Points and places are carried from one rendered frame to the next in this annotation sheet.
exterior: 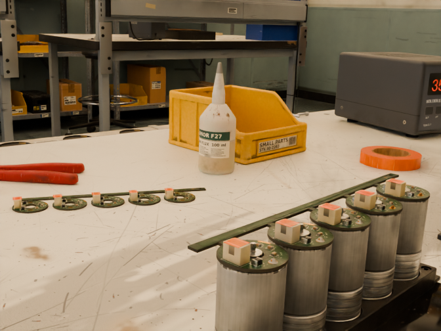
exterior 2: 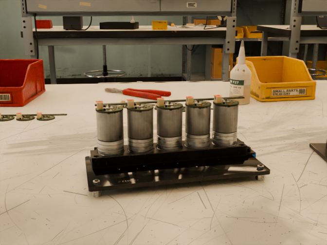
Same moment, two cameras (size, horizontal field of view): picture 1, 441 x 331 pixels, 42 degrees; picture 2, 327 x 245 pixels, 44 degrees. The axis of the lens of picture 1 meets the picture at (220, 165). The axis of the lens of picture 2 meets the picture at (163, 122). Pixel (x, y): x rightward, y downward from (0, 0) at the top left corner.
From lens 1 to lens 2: 0.26 m
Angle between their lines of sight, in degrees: 33
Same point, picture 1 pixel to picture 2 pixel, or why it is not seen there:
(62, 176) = (153, 95)
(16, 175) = (135, 93)
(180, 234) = not seen: hidden behind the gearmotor
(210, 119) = (233, 72)
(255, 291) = (101, 119)
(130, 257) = not seen: hidden behind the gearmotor
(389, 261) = (198, 131)
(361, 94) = not seen: outside the picture
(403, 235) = (218, 122)
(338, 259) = (160, 121)
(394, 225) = (199, 113)
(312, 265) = (135, 117)
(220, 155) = (237, 93)
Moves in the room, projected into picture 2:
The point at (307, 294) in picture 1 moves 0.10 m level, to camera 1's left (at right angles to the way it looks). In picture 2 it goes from (134, 130) to (58, 113)
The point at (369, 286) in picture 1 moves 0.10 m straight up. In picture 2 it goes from (189, 141) to (191, 34)
